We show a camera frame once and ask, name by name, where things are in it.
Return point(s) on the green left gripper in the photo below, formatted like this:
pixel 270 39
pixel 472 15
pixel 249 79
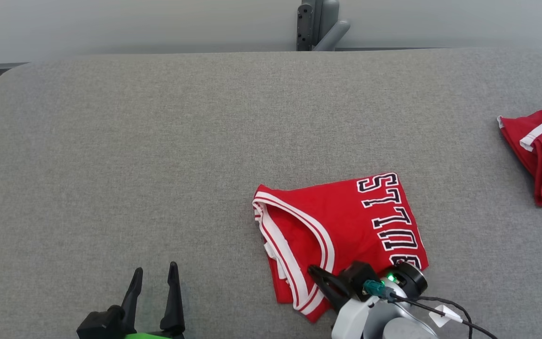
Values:
pixel 151 336

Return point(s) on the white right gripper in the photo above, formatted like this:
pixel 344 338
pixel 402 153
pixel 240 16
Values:
pixel 353 320

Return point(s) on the red white-trimmed basketball jersey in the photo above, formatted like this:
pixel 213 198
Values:
pixel 337 221

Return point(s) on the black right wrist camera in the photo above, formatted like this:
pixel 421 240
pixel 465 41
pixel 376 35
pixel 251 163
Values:
pixel 358 278

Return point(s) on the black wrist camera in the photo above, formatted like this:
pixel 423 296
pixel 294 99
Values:
pixel 358 278
pixel 101 325

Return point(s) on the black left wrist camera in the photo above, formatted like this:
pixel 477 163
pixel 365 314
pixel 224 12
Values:
pixel 101 325

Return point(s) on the grey metal stand post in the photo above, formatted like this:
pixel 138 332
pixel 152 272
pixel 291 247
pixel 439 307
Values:
pixel 318 23

